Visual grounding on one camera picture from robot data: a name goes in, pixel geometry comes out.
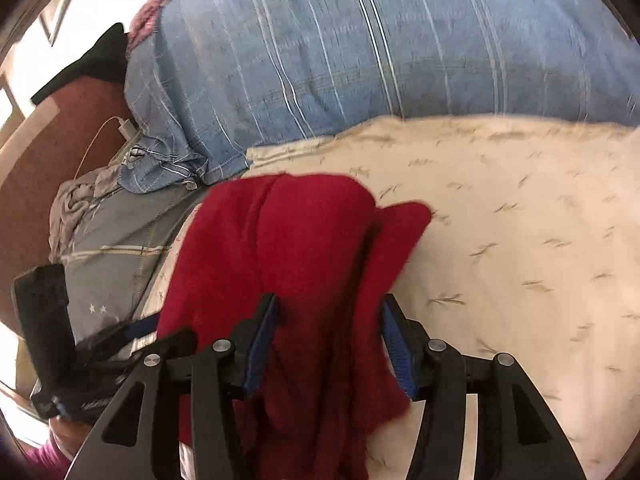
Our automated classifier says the white leaf-print cloth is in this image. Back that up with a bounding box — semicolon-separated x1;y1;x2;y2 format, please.
142;115;640;480

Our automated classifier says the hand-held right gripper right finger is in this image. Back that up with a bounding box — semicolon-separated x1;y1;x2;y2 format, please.
381;294;588;480

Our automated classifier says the red garment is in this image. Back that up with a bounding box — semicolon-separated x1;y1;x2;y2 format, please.
155;172;433;480

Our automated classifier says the black cloth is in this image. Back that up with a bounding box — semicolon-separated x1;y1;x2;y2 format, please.
31;22;129;106

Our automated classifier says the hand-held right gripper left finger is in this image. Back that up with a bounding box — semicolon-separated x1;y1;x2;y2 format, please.
67;292;279;480

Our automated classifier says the brown headboard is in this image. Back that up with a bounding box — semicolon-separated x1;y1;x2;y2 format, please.
0;77;136;331

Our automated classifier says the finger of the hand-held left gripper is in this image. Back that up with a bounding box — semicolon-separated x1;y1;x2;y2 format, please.
75;317;198;368

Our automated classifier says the dark red knit cloth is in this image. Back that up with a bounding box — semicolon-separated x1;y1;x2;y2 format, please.
125;0;201;58

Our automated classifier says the white charger cable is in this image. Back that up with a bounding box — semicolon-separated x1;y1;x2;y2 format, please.
72;117;121;181

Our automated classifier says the person's left forearm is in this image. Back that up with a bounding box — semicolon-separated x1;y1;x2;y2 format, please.
21;432;83;480

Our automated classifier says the blue plaid pillow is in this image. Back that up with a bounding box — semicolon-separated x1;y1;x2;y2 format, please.
117;0;640;196

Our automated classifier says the grey striped bedsheet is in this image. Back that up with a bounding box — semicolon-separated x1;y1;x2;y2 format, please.
47;162;213;348

